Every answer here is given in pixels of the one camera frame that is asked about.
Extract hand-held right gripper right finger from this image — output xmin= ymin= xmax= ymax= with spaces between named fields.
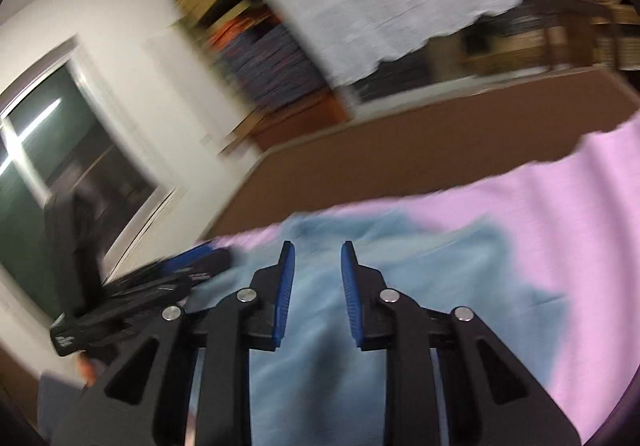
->
xmin=340 ymin=240 xmax=583 ymax=446

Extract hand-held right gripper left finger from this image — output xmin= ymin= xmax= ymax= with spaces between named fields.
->
xmin=52 ymin=240 xmax=297 ymax=446

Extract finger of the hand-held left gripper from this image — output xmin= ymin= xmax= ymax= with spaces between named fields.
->
xmin=102 ymin=270 xmax=196 ymax=313
xmin=150 ymin=243 xmax=233 ymax=284

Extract blue fleece jacket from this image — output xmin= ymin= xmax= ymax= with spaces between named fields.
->
xmin=185 ymin=209 xmax=568 ymax=446

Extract person's left hand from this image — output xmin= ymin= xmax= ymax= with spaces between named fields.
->
xmin=75 ymin=355 xmax=102 ymax=389

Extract brown wooden bed board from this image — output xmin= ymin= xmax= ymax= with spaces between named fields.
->
xmin=207 ymin=66 xmax=640 ymax=239

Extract brown wooden cabinet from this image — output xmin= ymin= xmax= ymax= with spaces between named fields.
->
xmin=217 ymin=89 xmax=351 ymax=155

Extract stack of blue patterned boxes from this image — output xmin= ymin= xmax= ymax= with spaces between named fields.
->
xmin=215 ymin=21 xmax=333 ymax=108

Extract orange patterned box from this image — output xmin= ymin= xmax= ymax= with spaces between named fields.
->
xmin=207 ymin=11 xmax=276 ymax=50

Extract pink printed blanket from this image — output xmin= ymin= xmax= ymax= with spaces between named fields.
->
xmin=212 ymin=111 xmax=640 ymax=442

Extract wooden shelf unit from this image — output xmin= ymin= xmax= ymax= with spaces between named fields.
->
xmin=160 ymin=0 xmax=351 ymax=127

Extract dark wooden chair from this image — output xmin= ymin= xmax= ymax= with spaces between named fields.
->
xmin=520 ymin=0 xmax=621 ymax=73

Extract aluminium frame window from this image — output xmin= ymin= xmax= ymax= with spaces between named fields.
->
xmin=0 ymin=39 xmax=178 ymax=322

